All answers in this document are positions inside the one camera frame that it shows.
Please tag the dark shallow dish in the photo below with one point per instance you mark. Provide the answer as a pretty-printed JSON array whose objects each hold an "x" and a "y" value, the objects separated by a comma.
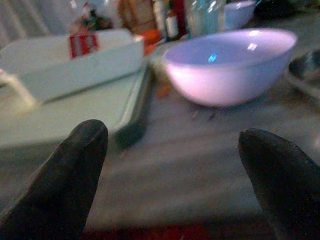
[{"x": 306, "y": 72}]

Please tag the small white bowl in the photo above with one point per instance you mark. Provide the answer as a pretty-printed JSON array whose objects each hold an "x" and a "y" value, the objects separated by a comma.
[{"x": 238, "y": 13}]

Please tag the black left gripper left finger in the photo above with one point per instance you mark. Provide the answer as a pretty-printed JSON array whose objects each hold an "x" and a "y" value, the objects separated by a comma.
[{"x": 62, "y": 182}]

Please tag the orange packet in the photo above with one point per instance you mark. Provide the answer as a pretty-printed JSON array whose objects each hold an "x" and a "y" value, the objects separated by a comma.
[{"x": 151, "y": 40}]

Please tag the red white striped card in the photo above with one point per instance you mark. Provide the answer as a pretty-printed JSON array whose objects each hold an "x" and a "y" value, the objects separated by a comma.
[{"x": 83, "y": 45}]

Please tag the brown wicker basket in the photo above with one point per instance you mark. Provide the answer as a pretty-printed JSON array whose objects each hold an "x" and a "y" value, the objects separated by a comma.
[{"x": 137, "y": 15}]

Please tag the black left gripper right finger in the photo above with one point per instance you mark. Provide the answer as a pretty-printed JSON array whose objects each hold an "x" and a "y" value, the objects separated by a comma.
[{"x": 282, "y": 177}]

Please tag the dark sauce bottle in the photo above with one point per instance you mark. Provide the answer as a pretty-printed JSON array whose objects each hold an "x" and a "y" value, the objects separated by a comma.
[{"x": 172, "y": 22}]

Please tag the white rectangular box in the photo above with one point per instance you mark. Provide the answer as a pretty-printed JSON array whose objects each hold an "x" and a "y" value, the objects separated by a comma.
[{"x": 75, "y": 65}]

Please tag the pale green tray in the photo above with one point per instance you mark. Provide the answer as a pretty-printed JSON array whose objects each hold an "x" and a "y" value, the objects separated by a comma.
[{"x": 75, "y": 112}]

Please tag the large white bowl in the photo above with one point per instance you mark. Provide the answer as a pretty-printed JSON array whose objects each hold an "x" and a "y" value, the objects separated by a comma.
[{"x": 230, "y": 67}]

